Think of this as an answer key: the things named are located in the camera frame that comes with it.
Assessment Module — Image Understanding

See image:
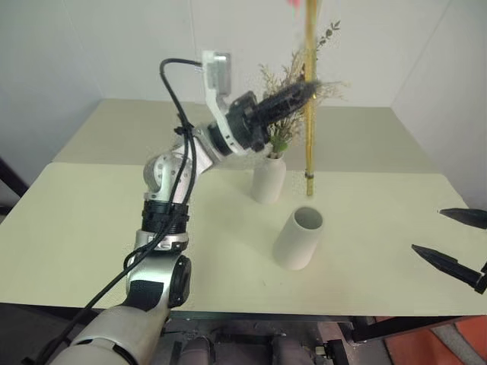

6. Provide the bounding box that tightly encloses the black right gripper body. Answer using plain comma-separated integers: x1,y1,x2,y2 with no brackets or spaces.
473,261,487,296

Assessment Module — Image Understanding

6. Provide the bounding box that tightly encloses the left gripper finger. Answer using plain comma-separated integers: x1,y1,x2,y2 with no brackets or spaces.
249,90,316,127
254,79,321,114

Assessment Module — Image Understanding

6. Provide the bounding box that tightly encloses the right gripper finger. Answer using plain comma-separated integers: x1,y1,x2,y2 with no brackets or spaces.
438,207,487,230
411,244,483,287

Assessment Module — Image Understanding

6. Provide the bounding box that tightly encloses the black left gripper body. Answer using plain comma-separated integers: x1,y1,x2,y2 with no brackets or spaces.
227,92,275,154

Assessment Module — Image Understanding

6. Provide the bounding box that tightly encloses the dried beige flower bouquet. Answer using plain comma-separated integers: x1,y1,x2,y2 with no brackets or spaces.
257,19,350,160

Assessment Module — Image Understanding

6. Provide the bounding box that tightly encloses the white bottle-shaped vase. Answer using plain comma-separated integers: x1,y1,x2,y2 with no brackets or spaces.
250,151,288,205

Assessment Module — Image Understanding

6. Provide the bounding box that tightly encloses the white cylindrical vase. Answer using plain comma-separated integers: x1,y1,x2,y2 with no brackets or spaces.
272,205,325,272

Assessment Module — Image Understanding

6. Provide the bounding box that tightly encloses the dark rounded shape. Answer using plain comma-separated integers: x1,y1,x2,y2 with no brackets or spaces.
177,337,215,365

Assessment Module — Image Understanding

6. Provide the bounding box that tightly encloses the dark furniture piece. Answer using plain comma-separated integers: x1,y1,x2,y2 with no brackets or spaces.
0,154,30,226

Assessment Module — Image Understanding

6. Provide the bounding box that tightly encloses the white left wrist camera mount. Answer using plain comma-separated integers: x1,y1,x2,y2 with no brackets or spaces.
200,49,247,155

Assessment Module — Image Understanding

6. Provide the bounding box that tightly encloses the black metal table frame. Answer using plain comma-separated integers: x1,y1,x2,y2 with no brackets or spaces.
167,309,487,345

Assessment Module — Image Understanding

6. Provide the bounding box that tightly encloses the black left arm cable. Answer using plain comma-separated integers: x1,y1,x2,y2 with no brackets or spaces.
22,58,202,365

